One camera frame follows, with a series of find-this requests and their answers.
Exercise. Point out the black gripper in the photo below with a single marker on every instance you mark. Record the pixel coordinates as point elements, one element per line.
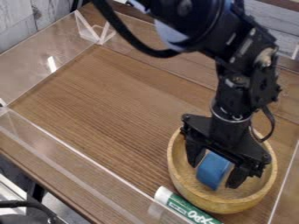
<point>225,134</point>

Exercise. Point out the blue rectangular block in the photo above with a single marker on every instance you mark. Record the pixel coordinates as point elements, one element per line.
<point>212,170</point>

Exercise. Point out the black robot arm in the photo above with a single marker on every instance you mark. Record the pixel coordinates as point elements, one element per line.
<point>216,28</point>

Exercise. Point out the brown wooden bowl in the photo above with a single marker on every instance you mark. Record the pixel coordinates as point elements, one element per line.
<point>226,200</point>

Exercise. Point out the green white marker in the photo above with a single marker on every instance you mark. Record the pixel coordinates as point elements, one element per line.
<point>184,207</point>

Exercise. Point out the clear acrylic front wall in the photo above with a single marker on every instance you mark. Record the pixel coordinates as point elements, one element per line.
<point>97,193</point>

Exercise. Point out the clear acrylic corner bracket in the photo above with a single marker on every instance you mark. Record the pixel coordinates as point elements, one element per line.
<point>94,33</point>

